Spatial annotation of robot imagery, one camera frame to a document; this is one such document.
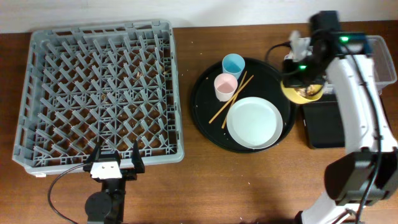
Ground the wooden chopstick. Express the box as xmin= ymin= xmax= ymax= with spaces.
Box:
xmin=221 ymin=71 xmax=247 ymax=129
xmin=208 ymin=75 xmax=254 ymax=124

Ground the yellow plastic bowl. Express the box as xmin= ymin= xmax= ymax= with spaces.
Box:
xmin=280 ymin=82 xmax=324 ymax=105

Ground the round black serving tray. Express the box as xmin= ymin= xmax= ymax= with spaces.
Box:
xmin=190 ymin=57 xmax=298 ymax=153

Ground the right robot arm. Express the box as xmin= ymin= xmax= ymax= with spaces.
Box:
xmin=280 ymin=11 xmax=397 ymax=223

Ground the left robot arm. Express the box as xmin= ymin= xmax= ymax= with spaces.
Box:
xmin=83 ymin=141 xmax=145 ymax=223

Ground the food scraps and rice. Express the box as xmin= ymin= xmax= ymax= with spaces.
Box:
xmin=295 ymin=86 xmax=322 ymax=98

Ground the light grey round plate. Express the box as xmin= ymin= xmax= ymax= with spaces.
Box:
xmin=226 ymin=96 xmax=283 ymax=150

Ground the clear plastic waste bin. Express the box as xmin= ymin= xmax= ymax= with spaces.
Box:
xmin=283 ymin=35 xmax=398 ymax=96

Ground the blue plastic cup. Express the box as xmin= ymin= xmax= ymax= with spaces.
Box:
xmin=221 ymin=54 xmax=246 ymax=80

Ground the black rectangular tray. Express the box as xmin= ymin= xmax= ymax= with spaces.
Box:
xmin=301 ymin=94 xmax=345 ymax=149

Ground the pink plastic cup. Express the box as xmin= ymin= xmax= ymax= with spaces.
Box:
xmin=214 ymin=73 xmax=238 ymax=101

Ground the grey plastic dishwasher rack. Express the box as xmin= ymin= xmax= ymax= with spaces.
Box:
xmin=12 ymin=20 xmax=184 ymax=177

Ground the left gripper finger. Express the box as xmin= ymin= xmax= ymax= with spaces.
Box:
xmin=85 ymin=142 xmax=101 ymax=164
xmin=131 ymin=140 xmax=145 ymax=174

